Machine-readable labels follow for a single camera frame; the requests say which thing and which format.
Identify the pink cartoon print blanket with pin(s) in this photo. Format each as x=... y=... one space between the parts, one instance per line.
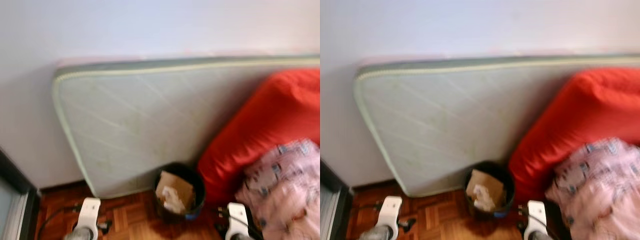
x=595 y=192
x=285 y=192

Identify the crumpled white paper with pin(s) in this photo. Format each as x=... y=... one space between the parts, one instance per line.
x=483 y=198
x=174 y=201

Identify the frosted glass door black frame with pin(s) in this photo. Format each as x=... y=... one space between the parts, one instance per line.
x=12 y=205
x=331 y=210

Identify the brown cardboard piece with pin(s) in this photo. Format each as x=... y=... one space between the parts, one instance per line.
x=486 y=179
x=176 y=181

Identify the large red cushion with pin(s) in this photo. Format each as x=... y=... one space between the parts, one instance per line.
x=580 y=115
x=270 y=115

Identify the pale pink mattress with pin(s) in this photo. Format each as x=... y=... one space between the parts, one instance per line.
x=90 y=61
x=390 y=61

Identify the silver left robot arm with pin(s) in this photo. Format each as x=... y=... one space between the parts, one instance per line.
x=80 y=235
x=376 y=234

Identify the pale green quilted mattress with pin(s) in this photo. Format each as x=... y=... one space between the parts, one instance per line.
x=150 y=115
x=450 y=115

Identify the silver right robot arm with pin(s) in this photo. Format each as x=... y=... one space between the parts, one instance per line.
x=539 y=236
x=241 y=237

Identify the black round waste bin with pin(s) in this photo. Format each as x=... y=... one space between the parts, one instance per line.
x=509 y=190
x=199 y=192

